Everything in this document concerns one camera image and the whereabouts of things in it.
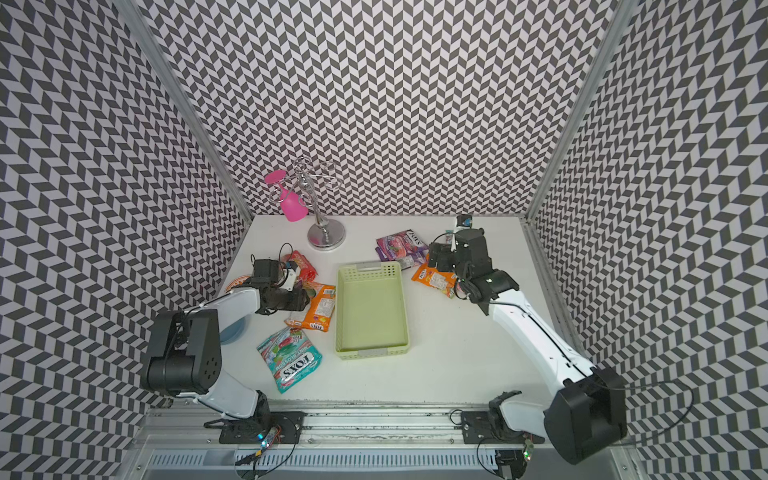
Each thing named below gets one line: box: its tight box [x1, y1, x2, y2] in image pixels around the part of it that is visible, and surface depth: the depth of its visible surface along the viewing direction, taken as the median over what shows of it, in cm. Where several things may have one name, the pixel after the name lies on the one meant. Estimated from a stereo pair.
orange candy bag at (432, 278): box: [411, 253, 457, 299], surface depth 100 cm
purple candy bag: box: [375, 229, 429, 270], surface depth 107 cm
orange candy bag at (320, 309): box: [284, 281, 336, 333], surface depth 93 cm
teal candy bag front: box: [256, 327, 323, 394], surface depth 84 cm
